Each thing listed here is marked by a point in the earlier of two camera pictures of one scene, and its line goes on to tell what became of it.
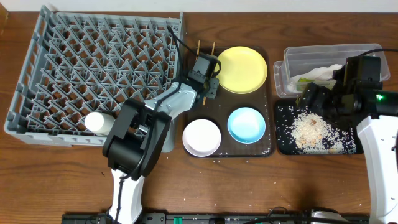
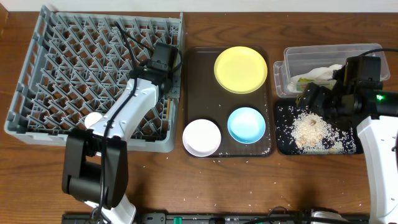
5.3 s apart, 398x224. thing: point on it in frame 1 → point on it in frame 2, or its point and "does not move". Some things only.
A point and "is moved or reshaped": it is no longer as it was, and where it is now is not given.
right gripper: [321, 93] does not move
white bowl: [201, 137] does not move
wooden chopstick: [198, 49] is moved or reshaped
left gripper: [212, 88] → [173, 83]
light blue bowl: [246, 125] does not move
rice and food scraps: [313, 134] does not move
